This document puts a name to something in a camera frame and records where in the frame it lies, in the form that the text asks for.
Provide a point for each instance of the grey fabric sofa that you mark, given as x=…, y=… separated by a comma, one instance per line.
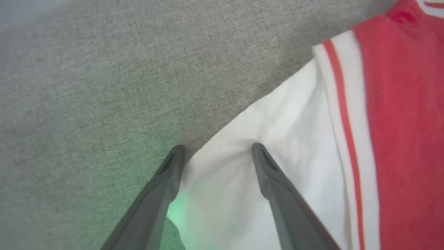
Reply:
x=104, y=86

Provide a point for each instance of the red and white garment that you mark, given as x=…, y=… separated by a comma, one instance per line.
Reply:
x=399, y=121

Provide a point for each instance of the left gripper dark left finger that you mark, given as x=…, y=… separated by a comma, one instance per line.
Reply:
x=152, y=208

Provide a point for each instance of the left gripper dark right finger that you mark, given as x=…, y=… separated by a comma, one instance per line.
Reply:
x=288, y=208

